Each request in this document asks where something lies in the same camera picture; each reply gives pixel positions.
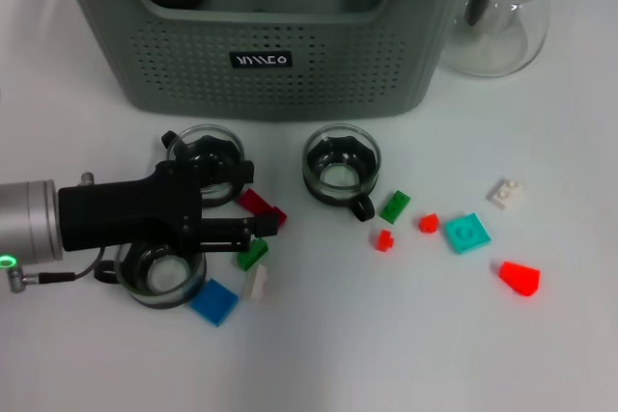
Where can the dark red toy block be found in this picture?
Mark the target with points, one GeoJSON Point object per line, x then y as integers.
{"type": "Point", "coordinates": [251, 200]}

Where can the grey-green perforated storage basket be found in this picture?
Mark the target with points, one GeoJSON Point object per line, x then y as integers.
{"type": "Point", "coordinates": [314, 84]}

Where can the white two-stud toy block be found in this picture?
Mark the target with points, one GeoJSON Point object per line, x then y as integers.
{"type": "Point", "coordinates": [504, 192]}

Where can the glass teacup black holder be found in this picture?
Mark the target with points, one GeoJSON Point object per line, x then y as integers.
{"type": "Point", "coordinates": [222, 195]}
{"type": "Point", "coordinates": [340, 175]}
{"type": "Point", "coordinates": [161, 282]}

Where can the green rectangular toy block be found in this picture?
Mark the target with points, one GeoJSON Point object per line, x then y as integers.
{"type": "Point", "coordinates": [395, 207]}

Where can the glass carafe black lid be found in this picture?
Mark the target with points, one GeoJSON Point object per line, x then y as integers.
{"type": "Point", "coordinates": [492, 45]}

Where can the blue square toy plate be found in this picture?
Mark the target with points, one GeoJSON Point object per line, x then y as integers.
{"type": "Point", "coordinates": [215, 303]}

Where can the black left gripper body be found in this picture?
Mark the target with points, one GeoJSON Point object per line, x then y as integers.
{"type": "Point", "coordinates": [125, 209]}

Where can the small orange-red toy block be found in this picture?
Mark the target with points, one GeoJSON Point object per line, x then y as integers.
{"type": "Point", "coordinates": [428, 224]}
{"type": "Point", "coordinates": [384, 240]}

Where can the orange-red wedge toy block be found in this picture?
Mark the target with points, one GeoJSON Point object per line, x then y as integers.
{"type": "Point", "coordinates": [519, 278]}

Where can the teal square toy plate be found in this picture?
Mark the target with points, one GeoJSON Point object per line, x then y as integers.
{"type": "Point", "coordinates": [467, 233]}

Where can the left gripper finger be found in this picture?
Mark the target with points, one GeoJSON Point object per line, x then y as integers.
{"type": "Point", "coordinates": [245, 173]}
{"type": "Point", "coordinates": [263, 225]}

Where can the green notched toy block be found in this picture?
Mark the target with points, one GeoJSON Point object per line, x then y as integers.
{"type": "Point", "coordinates": [251, 257]}

